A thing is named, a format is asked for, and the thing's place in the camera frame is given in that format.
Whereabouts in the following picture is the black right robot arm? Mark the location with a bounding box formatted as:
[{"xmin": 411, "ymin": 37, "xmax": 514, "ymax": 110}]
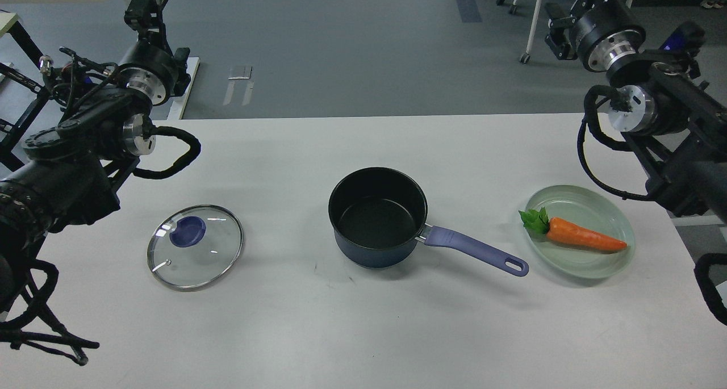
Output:
[{"xmin": 545, "ymin": 0, "xmax": 726, "ymax": 221}]

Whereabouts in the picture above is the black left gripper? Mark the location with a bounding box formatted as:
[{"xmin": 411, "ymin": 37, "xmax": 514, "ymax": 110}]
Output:
[{"xmin": 118, "ymin": 0, "xmax": 191, "ymax": 106}]

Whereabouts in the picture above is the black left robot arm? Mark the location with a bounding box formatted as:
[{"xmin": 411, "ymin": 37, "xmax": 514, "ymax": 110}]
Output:
[{"xmin": 1, "ymin": 0, "xmax": 202, "ymax": 366}]

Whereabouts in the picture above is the orange toy carrot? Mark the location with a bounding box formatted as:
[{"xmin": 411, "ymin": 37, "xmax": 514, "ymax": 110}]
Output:
[{"xmin": 518, "ymin": 208, "xmax": 628, "ymax": 253}]

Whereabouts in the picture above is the blue saucepan with handle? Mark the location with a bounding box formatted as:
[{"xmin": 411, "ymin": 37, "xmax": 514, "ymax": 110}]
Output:
[{"xmin": 328, "ymin": 167, "xmax": 529, "ymax": 277}]

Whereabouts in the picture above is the pale green glass plate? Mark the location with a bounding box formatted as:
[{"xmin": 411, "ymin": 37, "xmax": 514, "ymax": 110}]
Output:
[{"xmin": 525, "ymin": 185, "xmax": 634, "ymax": 279}]

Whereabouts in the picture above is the black metal rack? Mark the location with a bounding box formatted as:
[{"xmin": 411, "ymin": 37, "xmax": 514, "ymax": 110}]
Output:
[{"xmin": 2, "ymin": 11, "xmax": 60, "ymax": 173}]

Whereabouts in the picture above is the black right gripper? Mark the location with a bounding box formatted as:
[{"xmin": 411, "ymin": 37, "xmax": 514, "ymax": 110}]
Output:
[{"xmin": 544, "ymin": 0, "xmax": 647, "ymax": 73}]

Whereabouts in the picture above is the glass pot lid blue knob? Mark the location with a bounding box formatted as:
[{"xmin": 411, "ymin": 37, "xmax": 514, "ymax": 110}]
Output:
[{"xmin": 147, "ymin": 204, "xmax": 246, "ymax": 292}]

